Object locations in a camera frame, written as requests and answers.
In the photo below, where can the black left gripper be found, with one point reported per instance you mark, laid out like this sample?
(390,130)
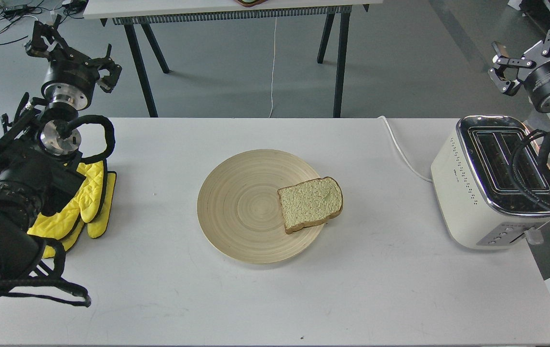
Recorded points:
(71,77)

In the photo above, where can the slice of bread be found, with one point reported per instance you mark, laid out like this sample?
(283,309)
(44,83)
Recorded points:
(310,203)

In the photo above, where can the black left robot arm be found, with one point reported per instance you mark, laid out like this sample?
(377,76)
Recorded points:
(40,153)

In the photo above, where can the cream and chrome toaster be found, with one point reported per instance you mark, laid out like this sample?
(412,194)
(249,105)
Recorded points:
(481,207)

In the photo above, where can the white background table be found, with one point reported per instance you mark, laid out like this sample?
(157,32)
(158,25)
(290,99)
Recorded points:
(144,13)

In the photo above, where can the yellow oven mitt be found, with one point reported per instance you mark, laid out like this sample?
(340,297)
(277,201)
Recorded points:
(89,209)

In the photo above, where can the brown object on background table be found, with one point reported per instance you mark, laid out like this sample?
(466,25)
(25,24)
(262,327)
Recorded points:
(249,3)

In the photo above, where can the round bamboo plate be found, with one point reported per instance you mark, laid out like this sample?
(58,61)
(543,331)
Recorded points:
(239,211)

